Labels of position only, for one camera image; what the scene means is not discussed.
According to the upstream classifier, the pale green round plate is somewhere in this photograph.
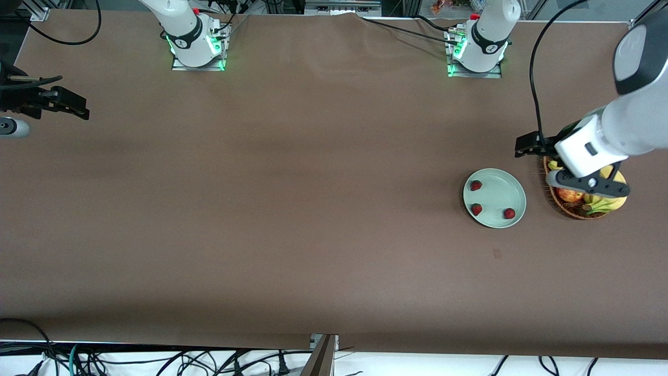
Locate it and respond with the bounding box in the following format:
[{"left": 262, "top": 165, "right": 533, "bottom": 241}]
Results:
[{"left": 463, "top": 168, "right": 527, "bottom": 229}]

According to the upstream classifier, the long black table cable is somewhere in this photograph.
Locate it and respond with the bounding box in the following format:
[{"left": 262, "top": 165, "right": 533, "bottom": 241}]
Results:
[{"left": 357, "top": 13, "right": 460, "bottom": 48}]

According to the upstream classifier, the thick black floor cable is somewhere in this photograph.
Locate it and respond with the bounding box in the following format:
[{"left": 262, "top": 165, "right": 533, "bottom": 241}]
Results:
[{"left": 0, "top": 318, "right": 55, "bottom": 376}]

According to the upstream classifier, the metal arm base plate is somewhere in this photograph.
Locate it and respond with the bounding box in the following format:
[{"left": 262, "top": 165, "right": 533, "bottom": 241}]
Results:
[
  {"left": 171, "top": 23, "right": 230, "bottom": 72},
  {"left": 445, "top": 26, "right": 504, "bottom": 79}
]

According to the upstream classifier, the short black table cable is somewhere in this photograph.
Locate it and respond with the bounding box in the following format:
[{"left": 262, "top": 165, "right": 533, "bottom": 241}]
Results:
[{"left": 412, "top": 15, "right": 456, "bottom": 33}]

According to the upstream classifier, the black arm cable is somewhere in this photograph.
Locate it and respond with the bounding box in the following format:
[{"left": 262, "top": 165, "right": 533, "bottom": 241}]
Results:
[
  {"left": 0, "top": 0, "right": 101, "bottom": 85},
  {"left": 530, "top": 0, "right": 593, "bottom": 155}
]

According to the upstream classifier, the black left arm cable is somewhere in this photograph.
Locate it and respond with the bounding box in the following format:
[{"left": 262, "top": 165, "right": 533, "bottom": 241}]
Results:
[{"left": 530, "top": 0, "right": 593, "bottom": 155}]

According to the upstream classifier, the brown table post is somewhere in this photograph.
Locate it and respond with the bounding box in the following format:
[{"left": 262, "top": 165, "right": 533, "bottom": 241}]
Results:
[{"left": 299, "top": 334, "right": 337, "bottom": 376}]

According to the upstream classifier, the brown wicker basket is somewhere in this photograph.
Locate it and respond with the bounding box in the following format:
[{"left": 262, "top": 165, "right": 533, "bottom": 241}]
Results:
[{"left": 543, "top": 156, "right": 614, "bottom": 220}]

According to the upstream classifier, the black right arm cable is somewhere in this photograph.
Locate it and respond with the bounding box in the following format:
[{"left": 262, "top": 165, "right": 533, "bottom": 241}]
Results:
[{"left": 0, "top": 0, "right": 101, "bottom": 85}]

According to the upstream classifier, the thin grey base cable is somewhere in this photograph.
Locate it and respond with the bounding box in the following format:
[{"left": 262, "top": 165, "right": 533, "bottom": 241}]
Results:
[{"left": 222, "top": 15, "right": 251, "bottom": 42}]

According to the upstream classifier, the yellow banana bunch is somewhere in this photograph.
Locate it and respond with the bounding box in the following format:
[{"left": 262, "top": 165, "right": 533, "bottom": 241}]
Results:
[{"left": 548, "top": 161, "right": 628, "bottom": 215}]

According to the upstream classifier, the metal post bracket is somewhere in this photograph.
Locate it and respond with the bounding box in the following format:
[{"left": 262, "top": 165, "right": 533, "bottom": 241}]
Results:
[{"left": 309, "top": 333, "right": 340, "bottom": 351}]

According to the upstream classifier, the brown table cover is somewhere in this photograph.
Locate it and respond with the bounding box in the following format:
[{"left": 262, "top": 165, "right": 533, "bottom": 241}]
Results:
[{"left": 0, "top": 9, "right": 668, "bottom": 360}]

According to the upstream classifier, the grey electronics box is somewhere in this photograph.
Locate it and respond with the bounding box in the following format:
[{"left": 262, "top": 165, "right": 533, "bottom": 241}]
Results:
[{"left": 304, "top": 0, "right": 381, "bottom": 16}]

